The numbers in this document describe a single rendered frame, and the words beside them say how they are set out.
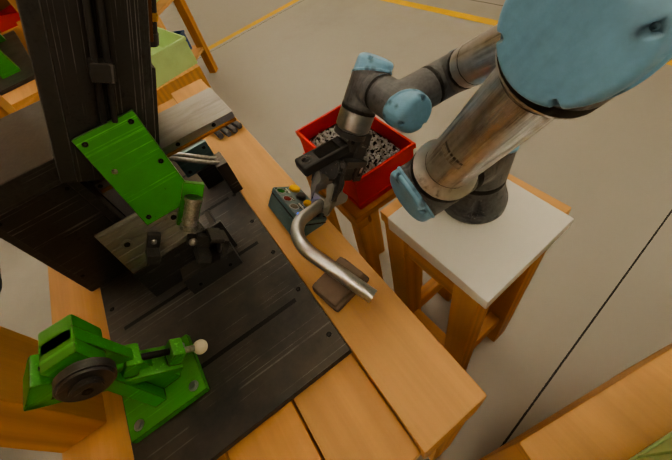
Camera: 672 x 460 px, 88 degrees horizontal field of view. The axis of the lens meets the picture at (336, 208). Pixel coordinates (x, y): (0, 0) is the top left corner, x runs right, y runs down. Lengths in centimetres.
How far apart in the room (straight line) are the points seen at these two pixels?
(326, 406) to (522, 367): 109
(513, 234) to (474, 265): 12
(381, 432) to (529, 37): 61
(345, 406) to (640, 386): 54
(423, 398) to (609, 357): 120
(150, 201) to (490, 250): 72
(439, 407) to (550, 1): 58
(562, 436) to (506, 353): 88
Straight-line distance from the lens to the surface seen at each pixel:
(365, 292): 70
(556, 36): 33
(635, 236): 213
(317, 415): 72
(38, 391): 68
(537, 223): 89
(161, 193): 81
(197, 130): 90
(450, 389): 69
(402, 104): 62
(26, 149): 93
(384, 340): 71
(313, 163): 73
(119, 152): 78
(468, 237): 83
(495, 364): 166
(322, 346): 73
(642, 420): 88
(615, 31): 31
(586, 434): 84
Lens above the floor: 158
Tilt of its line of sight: 50 degrees down
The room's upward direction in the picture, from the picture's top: 17 degrees counter-clockwise
